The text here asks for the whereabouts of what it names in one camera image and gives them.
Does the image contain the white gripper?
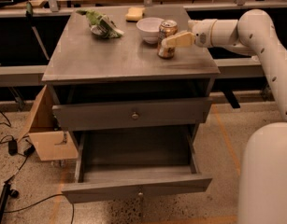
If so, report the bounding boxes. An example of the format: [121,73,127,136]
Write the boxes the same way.
[161,19,217,48]

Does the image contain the orange soda can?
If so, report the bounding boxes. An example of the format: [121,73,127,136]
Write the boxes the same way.
[157,20,178,59]

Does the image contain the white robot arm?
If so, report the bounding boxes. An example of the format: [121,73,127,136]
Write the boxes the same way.
[161,9,287,224]

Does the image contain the grey upper drawer with knob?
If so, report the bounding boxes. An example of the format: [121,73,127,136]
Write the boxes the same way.
[52,97,211,131]

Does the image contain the grey wooden drawer cabinet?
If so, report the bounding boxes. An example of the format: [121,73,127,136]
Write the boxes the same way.
[41,5,221,185]

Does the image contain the grey open lower drawer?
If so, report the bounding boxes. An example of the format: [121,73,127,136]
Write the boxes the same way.
[62,125,212,203]

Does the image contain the white ceramic bowl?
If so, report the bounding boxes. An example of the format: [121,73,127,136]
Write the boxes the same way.
[136,17,163,44]

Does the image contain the yellow sponge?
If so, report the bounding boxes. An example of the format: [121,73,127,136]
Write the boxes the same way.
[125,7,145,21]

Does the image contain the green chip bag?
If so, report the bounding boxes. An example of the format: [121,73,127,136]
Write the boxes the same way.
[77,9,124,39]

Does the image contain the cardboard box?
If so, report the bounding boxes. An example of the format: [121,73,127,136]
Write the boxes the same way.
[18,86,78,161]

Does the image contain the black power adapter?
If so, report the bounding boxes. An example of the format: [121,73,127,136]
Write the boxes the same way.
[8,140,18,156]

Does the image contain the black tripod leg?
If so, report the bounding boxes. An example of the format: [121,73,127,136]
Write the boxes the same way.
[0,182,19,224]

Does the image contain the grey metal rail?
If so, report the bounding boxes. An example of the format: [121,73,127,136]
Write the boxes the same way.
[0,58,264,87]

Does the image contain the black floor cable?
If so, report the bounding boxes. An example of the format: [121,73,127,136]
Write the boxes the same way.
[0,193,76,224]

